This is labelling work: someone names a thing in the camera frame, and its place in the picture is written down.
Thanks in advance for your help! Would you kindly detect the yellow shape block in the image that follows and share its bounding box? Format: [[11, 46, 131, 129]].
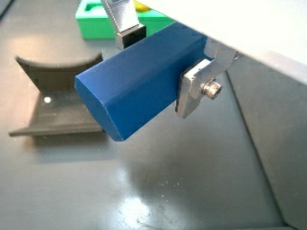
[[134, 0, 150, 12]]

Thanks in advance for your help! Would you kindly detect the long blue hexagon prism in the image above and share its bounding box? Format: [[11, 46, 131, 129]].
[[75, 22, 207, 141]]

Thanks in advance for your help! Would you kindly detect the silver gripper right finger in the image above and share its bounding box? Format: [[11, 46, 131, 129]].
[[175, 38, 238, 119]]

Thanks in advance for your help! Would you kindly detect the green shape sorter board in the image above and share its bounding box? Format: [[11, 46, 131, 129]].
[[76, 0, 174, 40]]

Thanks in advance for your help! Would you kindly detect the black angled holder stand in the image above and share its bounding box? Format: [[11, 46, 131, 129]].
[[8, 52, 103, 137]]

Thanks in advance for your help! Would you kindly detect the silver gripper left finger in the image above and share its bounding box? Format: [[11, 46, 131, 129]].
[[100, 0, 147, 49]]

